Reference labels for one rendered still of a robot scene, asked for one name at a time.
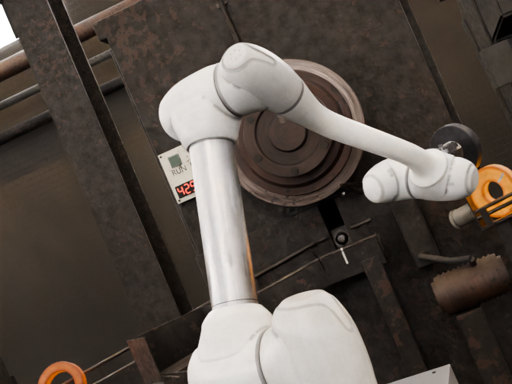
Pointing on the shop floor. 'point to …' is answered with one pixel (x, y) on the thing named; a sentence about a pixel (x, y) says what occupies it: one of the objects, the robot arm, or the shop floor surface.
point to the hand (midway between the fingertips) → (452, 145)
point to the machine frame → (379, 69)
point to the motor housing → (465, 309)
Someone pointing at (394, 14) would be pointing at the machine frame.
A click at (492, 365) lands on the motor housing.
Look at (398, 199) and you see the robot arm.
